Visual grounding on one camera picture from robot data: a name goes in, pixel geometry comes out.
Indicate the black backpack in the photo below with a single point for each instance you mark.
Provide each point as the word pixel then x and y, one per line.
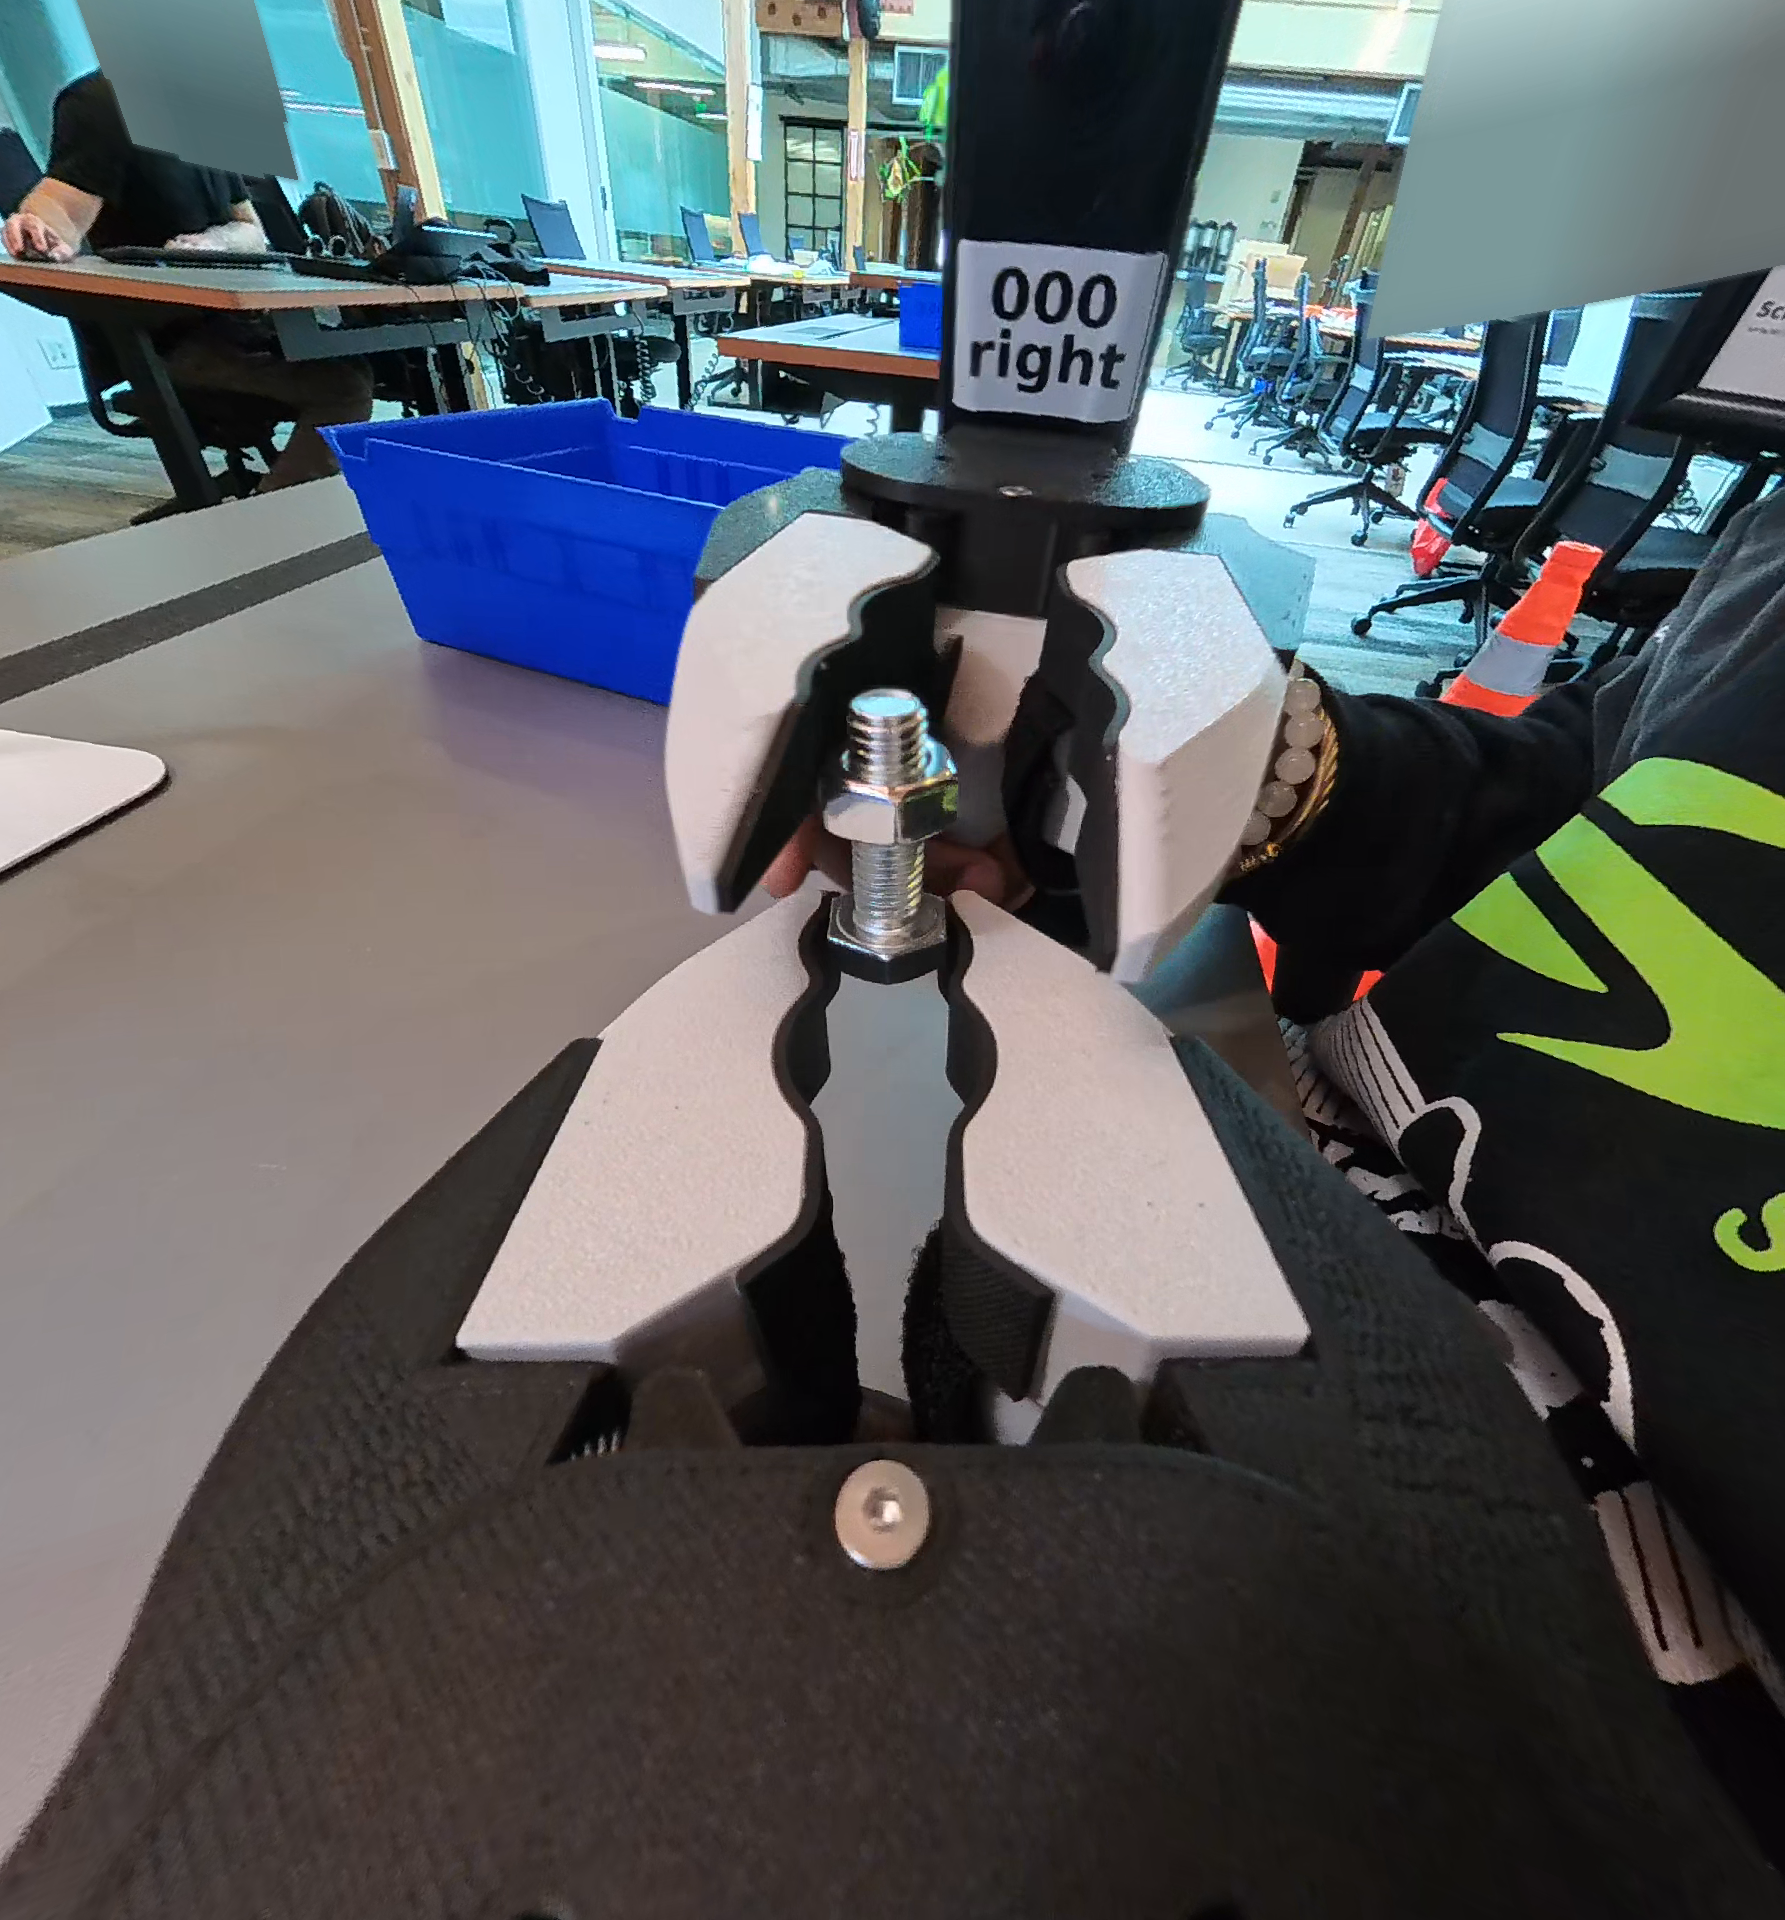
pixel 337 222

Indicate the person's right forearm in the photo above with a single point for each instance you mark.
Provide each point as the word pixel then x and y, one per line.
pixel 1432 825

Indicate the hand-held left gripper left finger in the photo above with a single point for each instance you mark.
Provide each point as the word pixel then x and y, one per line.
pixel 637 1170

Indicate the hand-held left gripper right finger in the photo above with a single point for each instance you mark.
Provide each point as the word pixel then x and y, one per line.
pixel 1118 1170

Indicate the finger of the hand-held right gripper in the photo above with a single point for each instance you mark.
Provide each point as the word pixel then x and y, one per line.
pixel 749 674
pixel 1192 719

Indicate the person's right hand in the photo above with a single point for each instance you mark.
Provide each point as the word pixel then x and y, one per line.
pixel 981 875

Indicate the row of black office chairs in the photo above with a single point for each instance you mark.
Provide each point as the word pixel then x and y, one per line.
pixel 1491 434

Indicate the wood-topped office desk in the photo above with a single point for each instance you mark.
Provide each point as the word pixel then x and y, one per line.
pixel 832 345
pixel 307 288

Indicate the black keyboard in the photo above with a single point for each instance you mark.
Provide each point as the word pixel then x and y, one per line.
pixel 194 256

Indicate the white poster stand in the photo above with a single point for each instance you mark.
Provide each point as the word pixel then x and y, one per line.
pixel 23 803

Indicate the steel hex bolt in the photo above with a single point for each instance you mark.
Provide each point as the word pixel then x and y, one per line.
pixel 893 879

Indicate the steel hex nut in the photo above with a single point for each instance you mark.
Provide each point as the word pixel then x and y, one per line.
pixel 893 810

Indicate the black white patterned pants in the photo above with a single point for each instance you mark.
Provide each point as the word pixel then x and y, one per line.
pixel 1373 1080

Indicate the green hanging plant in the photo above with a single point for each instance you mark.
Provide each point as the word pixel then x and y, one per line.
pixel 921 119

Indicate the blue plastic bin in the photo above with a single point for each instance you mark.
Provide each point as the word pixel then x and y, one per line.
pixel 921 315
pixel 534 569

